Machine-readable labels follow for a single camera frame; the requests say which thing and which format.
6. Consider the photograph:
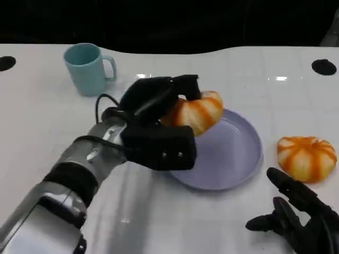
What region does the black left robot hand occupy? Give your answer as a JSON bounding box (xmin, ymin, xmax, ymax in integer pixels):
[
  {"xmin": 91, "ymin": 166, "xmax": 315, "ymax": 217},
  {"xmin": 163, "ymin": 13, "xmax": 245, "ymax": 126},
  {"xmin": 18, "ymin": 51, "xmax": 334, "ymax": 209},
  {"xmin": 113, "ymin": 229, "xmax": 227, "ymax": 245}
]
[{"xmin": 118, "ymin": 74, "xmax": 202, "ymax": 128}]

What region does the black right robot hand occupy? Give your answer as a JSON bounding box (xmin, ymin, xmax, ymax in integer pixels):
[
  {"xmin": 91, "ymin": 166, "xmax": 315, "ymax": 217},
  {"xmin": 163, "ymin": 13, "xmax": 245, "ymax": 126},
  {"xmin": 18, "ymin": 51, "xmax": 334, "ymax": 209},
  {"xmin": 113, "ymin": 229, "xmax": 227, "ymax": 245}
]
[{"xmin": 245, "ymin": 167, "xmax": 339, "ymax": 254}]

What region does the orange and white bread roll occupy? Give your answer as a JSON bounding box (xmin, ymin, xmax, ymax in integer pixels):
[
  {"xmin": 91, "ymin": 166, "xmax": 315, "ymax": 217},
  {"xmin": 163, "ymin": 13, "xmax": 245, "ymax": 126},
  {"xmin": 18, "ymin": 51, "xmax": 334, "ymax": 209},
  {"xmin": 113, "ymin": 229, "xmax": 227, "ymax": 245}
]
[
  {"xmin": 159, "ymin": 90, "xmax": 224, "ymax": 137},
  {"xmin": 276, "ymin": 135, "xmax": 338, "ymax": 184}
]

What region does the pale green mug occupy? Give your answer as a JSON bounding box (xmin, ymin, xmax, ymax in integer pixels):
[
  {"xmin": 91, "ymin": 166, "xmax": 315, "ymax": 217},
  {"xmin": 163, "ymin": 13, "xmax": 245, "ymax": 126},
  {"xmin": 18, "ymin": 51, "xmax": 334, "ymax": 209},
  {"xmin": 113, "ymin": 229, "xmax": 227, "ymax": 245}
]
[{"xmin": 63, "ymin": 43, "xmax": 117, "ymax": 97}]

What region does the lilac plate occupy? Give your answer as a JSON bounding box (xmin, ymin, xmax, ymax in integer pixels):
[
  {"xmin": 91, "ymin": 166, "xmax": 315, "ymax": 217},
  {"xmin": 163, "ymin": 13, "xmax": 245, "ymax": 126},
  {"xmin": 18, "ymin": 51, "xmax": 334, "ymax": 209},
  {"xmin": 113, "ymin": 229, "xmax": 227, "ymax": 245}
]
[{"xmin": 162, "ymin": 107, "xmax": 264, "ymax": 192}]

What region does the black table grommet hole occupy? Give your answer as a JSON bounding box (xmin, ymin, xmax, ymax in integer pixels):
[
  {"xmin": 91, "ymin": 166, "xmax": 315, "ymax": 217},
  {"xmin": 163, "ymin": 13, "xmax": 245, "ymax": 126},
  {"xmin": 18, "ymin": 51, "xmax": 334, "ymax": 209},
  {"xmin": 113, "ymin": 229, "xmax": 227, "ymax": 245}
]
[
  {"xmin": 311, "ymin": 59, "xmax": 337, "ymax": 76},
  {"xmin": 0, "ymin": 56, "xmax": 16, "ymax": 71}
]

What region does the grey background object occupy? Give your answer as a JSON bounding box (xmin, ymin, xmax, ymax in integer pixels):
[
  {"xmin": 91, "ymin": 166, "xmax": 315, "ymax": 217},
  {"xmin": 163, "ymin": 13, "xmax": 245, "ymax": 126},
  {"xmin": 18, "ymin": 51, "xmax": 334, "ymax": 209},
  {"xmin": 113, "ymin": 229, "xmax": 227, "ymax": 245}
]
[{"xmin": 320, "ymin": 13, "xmax": 339, "ymax": 48}]

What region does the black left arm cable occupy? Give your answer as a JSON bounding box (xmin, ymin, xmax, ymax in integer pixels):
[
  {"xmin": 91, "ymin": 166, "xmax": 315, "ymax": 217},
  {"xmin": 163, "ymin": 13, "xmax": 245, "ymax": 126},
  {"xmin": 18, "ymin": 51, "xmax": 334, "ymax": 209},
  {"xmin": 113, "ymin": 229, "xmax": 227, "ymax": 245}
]
[{"xmin": 75, "ymin": 93, "xmax": 127, "ymax": 150}]

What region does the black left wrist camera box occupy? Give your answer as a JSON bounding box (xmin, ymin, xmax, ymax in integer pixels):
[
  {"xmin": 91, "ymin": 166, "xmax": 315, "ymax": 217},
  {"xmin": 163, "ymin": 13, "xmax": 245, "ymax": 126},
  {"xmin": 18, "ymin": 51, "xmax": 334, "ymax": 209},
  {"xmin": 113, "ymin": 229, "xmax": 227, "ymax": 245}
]
[{"xmin": 120, "ymin": 124, "xmax": 197, "ymax": 171}]

